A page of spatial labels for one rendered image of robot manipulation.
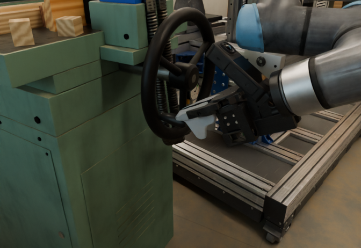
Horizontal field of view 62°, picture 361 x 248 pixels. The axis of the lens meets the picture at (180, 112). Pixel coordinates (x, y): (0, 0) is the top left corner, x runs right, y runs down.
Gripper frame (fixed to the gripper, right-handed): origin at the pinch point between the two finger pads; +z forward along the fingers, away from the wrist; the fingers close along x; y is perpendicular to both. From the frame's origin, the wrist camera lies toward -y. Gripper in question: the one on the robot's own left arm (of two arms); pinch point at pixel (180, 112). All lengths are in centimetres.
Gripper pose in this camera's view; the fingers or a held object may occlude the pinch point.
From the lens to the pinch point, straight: 56.0
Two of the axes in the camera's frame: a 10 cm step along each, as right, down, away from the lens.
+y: 4.2, 8.9, 1.5
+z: -7.5, 2.4, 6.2
